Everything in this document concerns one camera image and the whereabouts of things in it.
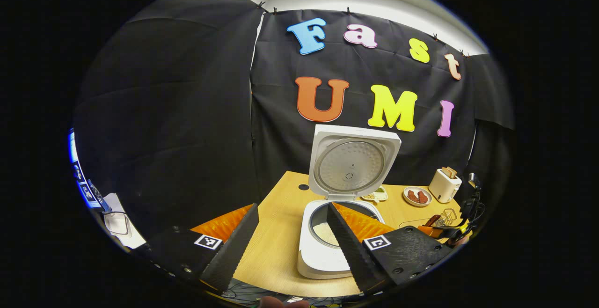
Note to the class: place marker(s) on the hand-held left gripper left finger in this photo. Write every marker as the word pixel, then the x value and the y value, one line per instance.
pixel 234 252

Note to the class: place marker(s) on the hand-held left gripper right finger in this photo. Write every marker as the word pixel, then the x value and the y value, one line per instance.
pixel 348 252

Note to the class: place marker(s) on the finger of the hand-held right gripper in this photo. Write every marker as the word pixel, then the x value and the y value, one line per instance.
pixel 431 231

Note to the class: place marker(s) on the white rice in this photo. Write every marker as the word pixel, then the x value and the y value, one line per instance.
pixel 325 234

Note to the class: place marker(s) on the white rice cooker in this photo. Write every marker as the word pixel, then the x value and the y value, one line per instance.
pixel 348 163

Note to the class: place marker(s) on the white round plate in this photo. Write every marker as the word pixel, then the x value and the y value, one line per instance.
pixel 417 202

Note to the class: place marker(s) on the brown meat piece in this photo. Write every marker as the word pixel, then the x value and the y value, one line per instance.
pixel 412 196
pixel 422 198

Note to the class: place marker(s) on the white toaster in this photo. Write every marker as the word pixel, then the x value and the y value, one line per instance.
pixel 443 188

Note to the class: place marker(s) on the toasted bread slice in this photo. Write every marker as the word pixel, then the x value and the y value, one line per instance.
pixel 453 172
pixel 446 173

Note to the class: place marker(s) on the white divided condiment dish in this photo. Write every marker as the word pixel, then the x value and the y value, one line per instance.
pixel 376 195

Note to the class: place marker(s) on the white flat object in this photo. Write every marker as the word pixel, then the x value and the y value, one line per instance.
pixel 119 223

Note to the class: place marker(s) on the black backdrop cloth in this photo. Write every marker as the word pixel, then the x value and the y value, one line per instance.
pixel 164 125

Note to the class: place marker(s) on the computer monitor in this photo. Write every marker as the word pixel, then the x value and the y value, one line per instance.
pixel 82 177

